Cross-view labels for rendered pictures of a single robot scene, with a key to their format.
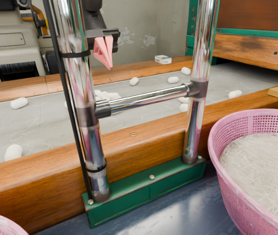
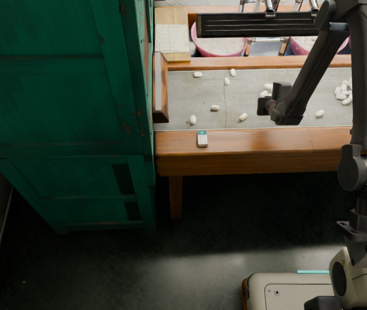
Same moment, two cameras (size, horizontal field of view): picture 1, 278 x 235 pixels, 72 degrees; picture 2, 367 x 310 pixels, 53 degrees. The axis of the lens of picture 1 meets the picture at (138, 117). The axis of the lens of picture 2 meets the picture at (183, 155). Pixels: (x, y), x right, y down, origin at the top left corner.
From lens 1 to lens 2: 175 cm
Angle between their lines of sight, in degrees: 89
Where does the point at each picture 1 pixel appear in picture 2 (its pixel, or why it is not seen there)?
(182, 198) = not seen: hidden behind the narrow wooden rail
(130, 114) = (259, 83)
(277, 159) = (221, 45)
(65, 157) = (289, 58)
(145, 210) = not seen: hidden behind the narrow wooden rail
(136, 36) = not seen: outside the picture
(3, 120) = (322, 103)
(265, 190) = (235, 42)
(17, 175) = (302, 57)
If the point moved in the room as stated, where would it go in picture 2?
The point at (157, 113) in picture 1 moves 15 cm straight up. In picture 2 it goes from (245, 80) to (252, 54)
